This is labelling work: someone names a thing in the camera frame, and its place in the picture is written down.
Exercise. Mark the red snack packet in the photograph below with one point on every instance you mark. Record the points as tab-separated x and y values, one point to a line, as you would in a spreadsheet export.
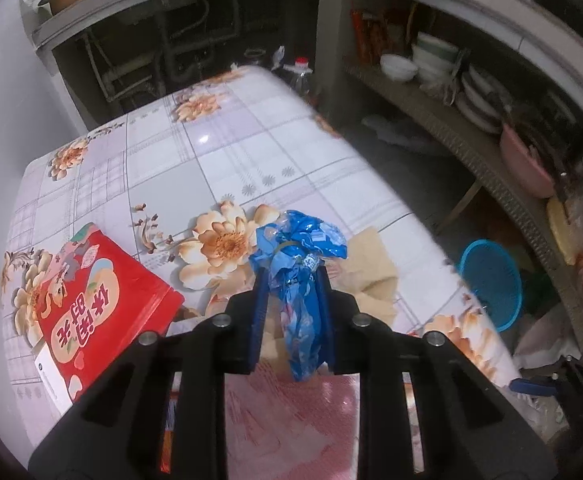
111	310

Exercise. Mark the woven shelf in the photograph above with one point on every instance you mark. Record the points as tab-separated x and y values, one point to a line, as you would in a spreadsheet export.
446	125

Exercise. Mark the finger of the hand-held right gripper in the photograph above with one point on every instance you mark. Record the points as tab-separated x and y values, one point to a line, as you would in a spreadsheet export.
531	388

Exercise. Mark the red packages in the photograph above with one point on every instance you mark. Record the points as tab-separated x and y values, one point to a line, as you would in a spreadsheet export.
369	35

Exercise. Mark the stack of plates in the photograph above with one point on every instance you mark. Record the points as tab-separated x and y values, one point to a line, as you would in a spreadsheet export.
476	105

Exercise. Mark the blue plastic basket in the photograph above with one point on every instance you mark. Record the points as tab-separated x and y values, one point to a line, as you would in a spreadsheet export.
491	280

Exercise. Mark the yellow plastic bag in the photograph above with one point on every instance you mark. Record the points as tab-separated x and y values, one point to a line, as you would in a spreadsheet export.
561	230

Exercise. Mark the white bowl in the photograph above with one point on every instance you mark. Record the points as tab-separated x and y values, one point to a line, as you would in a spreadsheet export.
399	67

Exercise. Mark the pink plastic basin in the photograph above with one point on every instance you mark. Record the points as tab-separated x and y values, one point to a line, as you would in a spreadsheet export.
521	165

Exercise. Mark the stack of white bowls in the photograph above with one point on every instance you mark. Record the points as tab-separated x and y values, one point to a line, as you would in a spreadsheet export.
434	55

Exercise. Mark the clear zip bag red pattern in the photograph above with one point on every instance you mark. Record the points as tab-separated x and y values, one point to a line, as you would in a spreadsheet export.
291	425

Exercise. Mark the clear bag blue top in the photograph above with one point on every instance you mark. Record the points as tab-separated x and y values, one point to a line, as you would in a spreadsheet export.
371	270

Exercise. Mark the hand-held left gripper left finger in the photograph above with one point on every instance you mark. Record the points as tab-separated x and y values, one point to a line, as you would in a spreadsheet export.
260	310

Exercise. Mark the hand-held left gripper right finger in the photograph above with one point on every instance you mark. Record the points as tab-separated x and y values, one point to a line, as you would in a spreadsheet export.
324	310

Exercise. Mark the blue plastic wrapper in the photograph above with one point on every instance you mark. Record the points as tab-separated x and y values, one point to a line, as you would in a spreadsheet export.
294	240

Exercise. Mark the red cap plastic bottle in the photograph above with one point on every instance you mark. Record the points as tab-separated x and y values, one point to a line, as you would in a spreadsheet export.
304	82

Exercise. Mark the grey drain pipes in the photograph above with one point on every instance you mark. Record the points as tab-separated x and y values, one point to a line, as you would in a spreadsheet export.
181	55

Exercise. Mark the floral plastic tablecloth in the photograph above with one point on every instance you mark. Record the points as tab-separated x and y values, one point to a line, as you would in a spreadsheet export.
231	160

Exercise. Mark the small clear bottle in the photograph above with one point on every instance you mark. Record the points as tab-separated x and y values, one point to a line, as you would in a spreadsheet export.
278	57

